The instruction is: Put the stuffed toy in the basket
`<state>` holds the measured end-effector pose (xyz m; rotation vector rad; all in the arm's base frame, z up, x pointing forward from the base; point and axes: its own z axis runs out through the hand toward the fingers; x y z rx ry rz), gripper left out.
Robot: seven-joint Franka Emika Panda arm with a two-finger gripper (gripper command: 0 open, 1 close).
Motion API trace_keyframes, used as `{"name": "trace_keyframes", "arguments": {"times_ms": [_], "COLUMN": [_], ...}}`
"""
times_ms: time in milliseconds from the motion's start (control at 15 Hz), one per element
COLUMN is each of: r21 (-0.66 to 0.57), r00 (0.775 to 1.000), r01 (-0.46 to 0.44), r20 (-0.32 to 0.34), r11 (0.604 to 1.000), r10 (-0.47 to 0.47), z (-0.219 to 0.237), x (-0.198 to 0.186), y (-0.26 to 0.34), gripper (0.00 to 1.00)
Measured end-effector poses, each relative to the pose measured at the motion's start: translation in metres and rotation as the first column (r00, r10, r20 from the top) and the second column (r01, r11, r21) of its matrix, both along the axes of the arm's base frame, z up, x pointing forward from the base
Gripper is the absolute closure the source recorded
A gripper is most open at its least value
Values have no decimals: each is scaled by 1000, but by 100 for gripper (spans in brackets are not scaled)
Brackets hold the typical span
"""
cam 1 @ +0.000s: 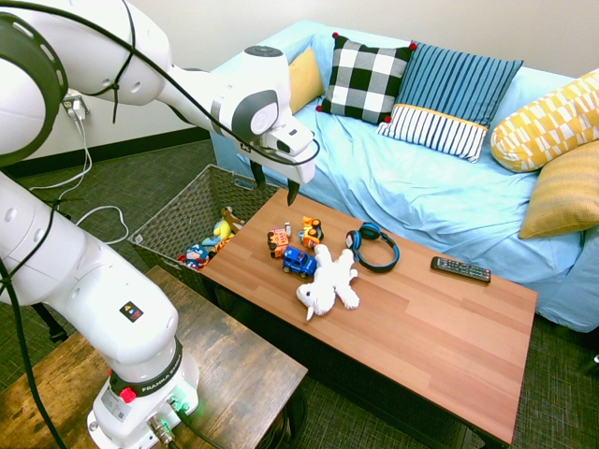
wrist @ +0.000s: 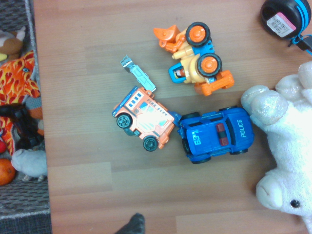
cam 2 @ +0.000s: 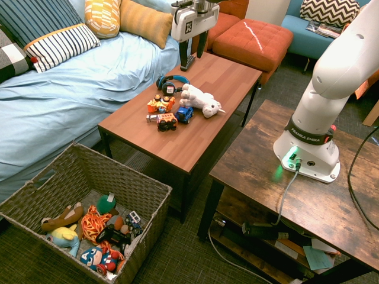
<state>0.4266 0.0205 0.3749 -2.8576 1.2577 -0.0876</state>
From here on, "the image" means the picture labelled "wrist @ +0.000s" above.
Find grey and orange knit plush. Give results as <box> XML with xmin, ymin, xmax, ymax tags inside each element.
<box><xmin>25</xmin><ymin>95</ymin><xmax>45</xmax><ymax>137</ymax></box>

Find orange flame pattern plush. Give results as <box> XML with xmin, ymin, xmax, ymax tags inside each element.
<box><xmin>0</xmin><ymin>50</ymin><xmax>41</xmax><ymax>156</ymax></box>

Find black game controller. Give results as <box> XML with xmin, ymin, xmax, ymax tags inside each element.
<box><xmin>0</xmin><ymin>104</ymin><xmax>45</xmax><ymax>151</ymax></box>

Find brown dog plush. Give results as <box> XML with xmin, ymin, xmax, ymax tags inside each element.
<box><xmin>0</xmin><ymin>26</ymin><xmax>27</xmax><ymax>56</ymax></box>

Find black and blue headphones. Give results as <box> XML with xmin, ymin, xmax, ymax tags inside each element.
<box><xmin>259</xmin><ymin>0</ymin><xmax>312</xmax><ymax>56</ymax></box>

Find white stuffed unicorn toy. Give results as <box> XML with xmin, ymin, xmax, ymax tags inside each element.
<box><xmin>240</xmin><ymin>60</ymin><xmax>312</xmax><ymax>234</ymax></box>

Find orange toy bulldozer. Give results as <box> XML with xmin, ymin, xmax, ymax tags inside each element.
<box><xmin>153</xmin><ymin>21</ymin><xmax>235</xmax><ymax>97</ymax></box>

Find orange toy fire truck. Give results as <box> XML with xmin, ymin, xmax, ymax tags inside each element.
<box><xmin>112</xmin><ymin>55</ymin><xmax>181</xmax><ymax>152</ymax></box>

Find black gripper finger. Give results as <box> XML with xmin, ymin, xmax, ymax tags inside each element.
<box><xmin>114</xmin><ymin>213</ymin><xmax>146</xmax><ymax>234</ymax></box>

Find light grey plush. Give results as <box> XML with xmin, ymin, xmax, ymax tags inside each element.
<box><xmin>11</xmin><ymin>148</ymin><xmax>48</xmax><ymax>182</ymax></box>

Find blue toy police car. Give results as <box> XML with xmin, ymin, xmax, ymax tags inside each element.
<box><xmin>179</xmin><ymin>105</ymin><xmax>255</xmax><ymax>164</ymax></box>

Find Captain America plush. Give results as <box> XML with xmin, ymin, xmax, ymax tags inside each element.
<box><xmin>0</xmin><ymin>126</ymin><xmax>16</xmax><ymax>186</ymax></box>

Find woven grey storage basket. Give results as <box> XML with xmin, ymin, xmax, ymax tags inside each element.
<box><xmin>0</xmin><ymin>0</ymin><xmax>53</xmax><ymax>234</ymax></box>

